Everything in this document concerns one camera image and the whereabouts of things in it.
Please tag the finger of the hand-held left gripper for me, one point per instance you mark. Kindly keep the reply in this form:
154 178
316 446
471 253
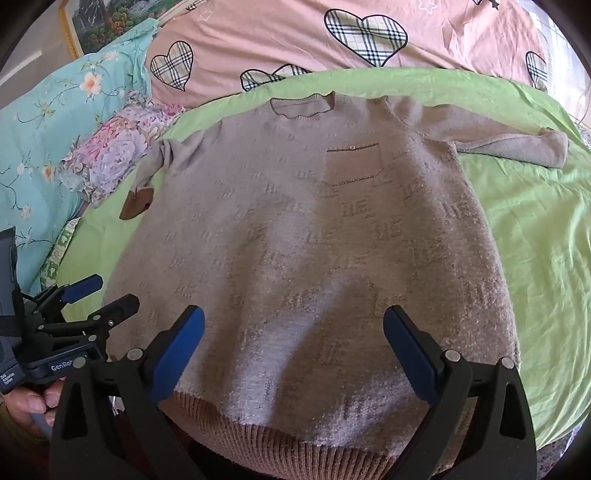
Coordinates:
117 308
83 287

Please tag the green bed sheet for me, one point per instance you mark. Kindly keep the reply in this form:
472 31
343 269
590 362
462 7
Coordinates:
531 230

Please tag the purple floral pillow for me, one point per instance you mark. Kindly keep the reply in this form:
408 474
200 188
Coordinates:
120 147

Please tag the beige knit sweater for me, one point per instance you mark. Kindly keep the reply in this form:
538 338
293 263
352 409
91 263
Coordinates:
300 230

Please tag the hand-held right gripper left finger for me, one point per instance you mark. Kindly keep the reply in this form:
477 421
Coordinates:
181 350

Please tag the teal floral quilt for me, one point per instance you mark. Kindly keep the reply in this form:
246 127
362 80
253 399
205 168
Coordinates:
46 138

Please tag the person's left hand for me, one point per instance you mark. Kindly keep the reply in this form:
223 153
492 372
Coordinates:
32 401

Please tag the framed landscape painting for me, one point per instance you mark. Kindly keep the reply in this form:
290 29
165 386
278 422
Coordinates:
101 23

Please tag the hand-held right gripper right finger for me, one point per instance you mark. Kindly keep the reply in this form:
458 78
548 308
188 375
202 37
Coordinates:
411 350

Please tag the pink heart print duvet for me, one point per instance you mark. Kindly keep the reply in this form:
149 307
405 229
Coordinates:
258 41

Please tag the green floral cloth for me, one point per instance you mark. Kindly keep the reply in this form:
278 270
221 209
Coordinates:
60 249

